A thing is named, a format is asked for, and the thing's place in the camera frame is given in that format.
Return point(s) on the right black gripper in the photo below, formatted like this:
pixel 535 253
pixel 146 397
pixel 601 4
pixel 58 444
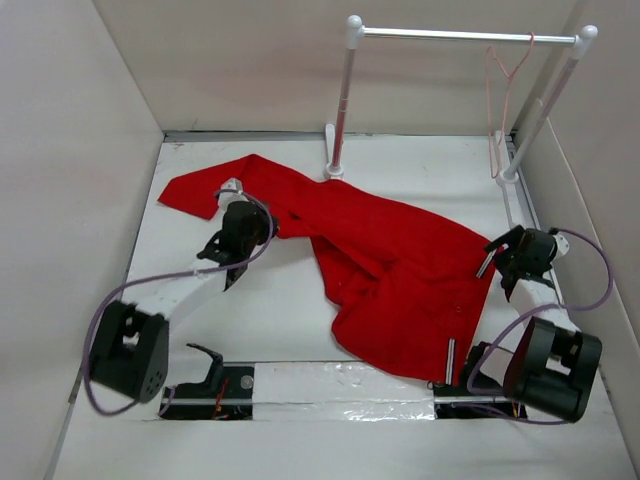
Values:
pixel 512 238

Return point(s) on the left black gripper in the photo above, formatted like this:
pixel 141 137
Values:
pixel 264 221

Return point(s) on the red trousers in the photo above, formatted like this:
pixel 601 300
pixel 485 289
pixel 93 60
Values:
pixel 404 279

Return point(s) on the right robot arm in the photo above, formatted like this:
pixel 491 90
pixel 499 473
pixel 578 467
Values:
pixel 541 360

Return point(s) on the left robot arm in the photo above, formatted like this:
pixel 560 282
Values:
pixel 126 351

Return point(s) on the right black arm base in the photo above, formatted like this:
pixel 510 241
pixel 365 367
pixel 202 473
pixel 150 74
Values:
pixel 457 402

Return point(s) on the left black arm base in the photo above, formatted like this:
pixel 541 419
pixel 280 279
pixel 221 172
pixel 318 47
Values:
pixel 225 393

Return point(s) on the white clothes rack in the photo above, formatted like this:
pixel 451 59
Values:
pixel 506 177

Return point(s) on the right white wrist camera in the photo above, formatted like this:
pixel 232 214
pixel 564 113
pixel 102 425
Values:
pixel 562 245

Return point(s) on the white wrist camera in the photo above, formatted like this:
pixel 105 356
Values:
pixel 229 192
pixel 562 245

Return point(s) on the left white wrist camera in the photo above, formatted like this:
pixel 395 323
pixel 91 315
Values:
pixel 229 192

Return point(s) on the pink wire hanger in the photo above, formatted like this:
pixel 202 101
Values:
pixel 495 142

